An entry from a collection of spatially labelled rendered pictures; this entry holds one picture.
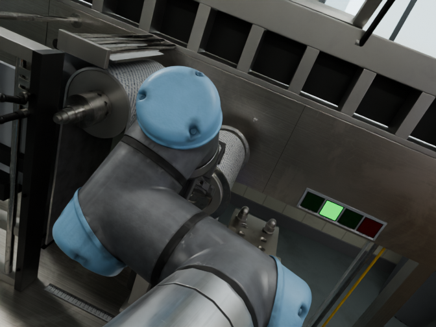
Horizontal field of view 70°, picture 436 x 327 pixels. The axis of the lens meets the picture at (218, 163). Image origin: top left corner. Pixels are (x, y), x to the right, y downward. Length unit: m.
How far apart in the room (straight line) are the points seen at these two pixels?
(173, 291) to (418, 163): 0.86
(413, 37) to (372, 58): 1.84
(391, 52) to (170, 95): 0.70
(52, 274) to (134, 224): 0.66
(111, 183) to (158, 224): 0.06
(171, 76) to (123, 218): 0.13
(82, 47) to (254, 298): 0.53
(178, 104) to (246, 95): 0.64
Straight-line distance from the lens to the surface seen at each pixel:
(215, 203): 0.64
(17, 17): 0.91
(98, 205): 0.28
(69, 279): 0.89
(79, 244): 0.28
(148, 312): 0.18
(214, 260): 0.23
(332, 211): 1.00
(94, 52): 0.63
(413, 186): 1.01
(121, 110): 0.66
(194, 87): 0.27
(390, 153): 0.95
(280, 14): 0.88
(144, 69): 0.76
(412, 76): 0.92
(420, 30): 2.73
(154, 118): 0.26
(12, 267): 0.87
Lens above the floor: 1.59
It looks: 26 degrees down
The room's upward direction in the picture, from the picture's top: 22 degrees clockwise
